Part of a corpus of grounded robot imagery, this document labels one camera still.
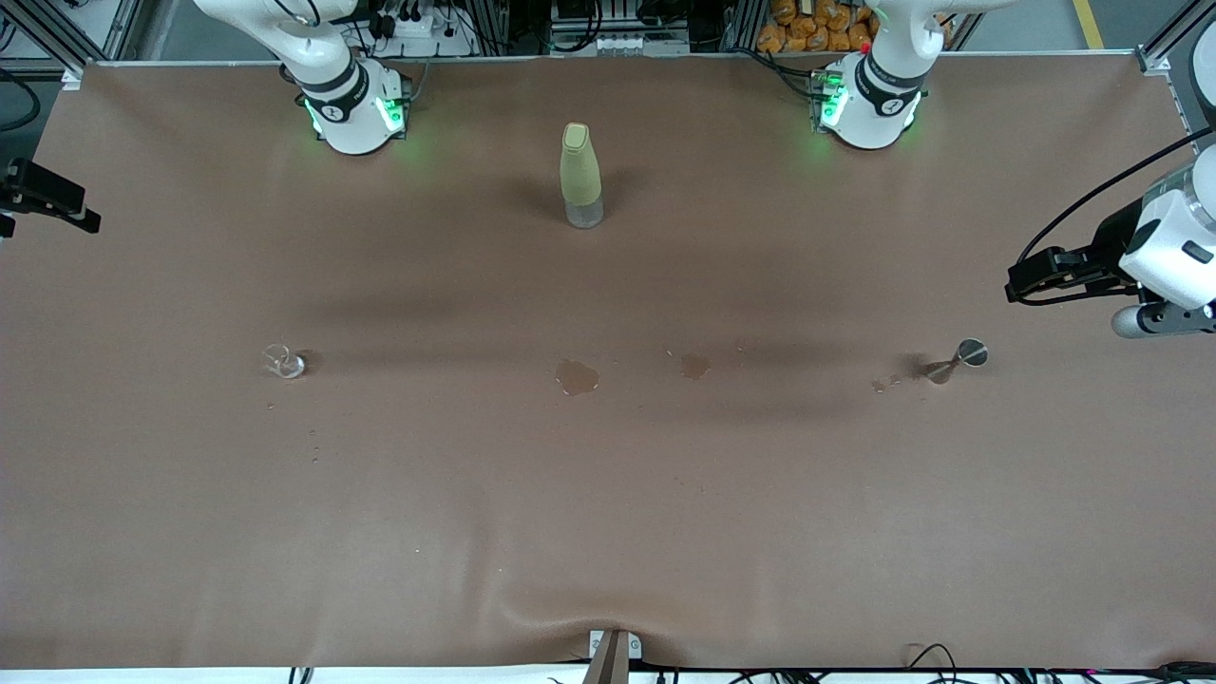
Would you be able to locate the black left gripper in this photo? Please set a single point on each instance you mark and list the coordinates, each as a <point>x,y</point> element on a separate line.
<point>1110,237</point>

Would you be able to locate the silver metal jigger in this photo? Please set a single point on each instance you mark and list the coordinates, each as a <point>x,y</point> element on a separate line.
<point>971,353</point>

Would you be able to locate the clear glass measuring cup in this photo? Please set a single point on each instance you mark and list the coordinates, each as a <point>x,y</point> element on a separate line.
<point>283,362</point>

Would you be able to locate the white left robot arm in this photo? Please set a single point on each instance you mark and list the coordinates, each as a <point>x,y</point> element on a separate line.
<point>879,104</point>

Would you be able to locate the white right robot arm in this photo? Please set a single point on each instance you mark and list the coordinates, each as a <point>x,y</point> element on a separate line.
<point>332,85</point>

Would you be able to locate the metal corner clamp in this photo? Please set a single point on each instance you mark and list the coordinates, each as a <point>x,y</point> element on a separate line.
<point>1154,64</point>
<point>72,76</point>

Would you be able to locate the orange packaged goods pile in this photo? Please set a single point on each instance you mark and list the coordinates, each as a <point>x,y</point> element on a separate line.
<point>807,28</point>

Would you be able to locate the small brown liquid spill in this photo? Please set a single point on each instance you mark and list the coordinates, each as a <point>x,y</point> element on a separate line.
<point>695,366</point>

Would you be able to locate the white power strip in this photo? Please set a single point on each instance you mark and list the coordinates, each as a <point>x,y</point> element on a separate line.
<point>418,28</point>

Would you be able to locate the yellow-green bottle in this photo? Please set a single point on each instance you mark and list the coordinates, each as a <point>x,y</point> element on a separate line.
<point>579,176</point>

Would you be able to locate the large brown liquid spill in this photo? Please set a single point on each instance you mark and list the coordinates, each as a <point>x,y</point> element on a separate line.
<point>577,377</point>

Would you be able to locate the brown table cloth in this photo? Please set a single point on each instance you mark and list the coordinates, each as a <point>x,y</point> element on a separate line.
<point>608,522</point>

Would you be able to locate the aluminium frame strut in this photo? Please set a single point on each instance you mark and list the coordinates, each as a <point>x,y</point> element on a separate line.
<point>95,28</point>
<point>1173,33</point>

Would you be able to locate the metal table edge bracket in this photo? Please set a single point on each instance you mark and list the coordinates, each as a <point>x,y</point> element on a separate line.
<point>613,655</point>

